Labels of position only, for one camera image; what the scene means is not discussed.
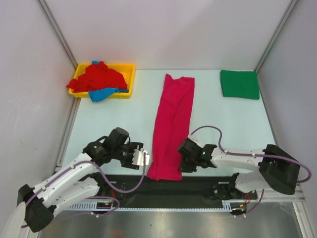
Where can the aluminium frame rail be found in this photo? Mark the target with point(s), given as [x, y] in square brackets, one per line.
[271, 195]

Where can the magenta t shirt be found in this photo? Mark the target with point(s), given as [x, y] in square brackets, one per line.
[171, 127]

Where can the red t shirt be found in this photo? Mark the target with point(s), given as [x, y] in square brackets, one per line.
[82, 81]

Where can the left corner aluminium post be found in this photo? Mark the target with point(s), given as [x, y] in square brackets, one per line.
[48, 14]

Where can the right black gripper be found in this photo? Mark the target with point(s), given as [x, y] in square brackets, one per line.
[184, 167]

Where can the right corner aluminium post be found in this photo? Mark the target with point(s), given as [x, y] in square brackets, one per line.
[280, 26]

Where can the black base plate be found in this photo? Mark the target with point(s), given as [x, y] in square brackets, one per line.
[190, 192]

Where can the slotted cable duct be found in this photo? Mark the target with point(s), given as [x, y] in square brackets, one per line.
[88, 206]

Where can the folded green t shirt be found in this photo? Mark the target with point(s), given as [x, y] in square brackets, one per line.
[239, 84]

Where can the yellow plastic bin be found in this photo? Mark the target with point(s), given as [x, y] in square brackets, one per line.
[128, 72]

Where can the corner aluminium post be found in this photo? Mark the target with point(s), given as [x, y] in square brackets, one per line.
[280, 26]
[48, 14]

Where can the blue t shirt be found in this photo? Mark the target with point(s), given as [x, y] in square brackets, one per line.
[99, 95]

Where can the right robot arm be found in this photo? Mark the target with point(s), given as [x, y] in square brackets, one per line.
[266, 168]

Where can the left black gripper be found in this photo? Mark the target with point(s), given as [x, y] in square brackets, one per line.
[128, 164]

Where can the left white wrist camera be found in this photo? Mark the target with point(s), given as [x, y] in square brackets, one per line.
[141, 157]

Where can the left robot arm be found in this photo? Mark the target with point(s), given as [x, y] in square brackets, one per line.
[83, 178]

